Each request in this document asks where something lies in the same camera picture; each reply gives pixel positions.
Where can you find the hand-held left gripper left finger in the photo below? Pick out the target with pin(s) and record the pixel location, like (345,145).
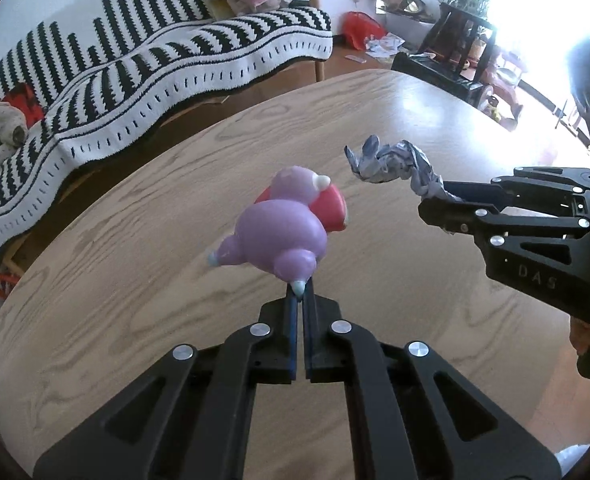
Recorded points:
(292,340)

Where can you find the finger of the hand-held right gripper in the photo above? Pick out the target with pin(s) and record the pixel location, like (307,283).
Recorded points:
(455,212)
(540,177)

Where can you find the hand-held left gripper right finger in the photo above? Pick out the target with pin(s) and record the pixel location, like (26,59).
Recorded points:
(309,345)

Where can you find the grey wrapper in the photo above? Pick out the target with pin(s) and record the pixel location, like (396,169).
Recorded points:
(390,162)

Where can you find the purple red toy figure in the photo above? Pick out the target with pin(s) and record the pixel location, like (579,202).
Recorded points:
(275,230)

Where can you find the person's right hand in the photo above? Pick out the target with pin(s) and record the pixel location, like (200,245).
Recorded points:
(581,337)

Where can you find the toy ride-on car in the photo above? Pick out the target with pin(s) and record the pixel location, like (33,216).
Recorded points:
(505,82)

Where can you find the dark wooden stand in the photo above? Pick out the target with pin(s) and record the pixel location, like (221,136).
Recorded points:
(455,25)

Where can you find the white papers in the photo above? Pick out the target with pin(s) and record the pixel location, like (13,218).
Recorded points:
(382,45)

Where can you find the white low cabinet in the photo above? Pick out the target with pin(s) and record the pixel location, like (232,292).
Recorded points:
(410,30)

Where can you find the red bag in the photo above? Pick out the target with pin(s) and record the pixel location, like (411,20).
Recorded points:
(360,27)

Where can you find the black white striped sofa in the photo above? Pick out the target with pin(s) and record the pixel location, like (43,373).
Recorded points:
(175,60)

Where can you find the red black cushion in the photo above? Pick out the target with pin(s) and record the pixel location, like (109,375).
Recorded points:
(22,100)

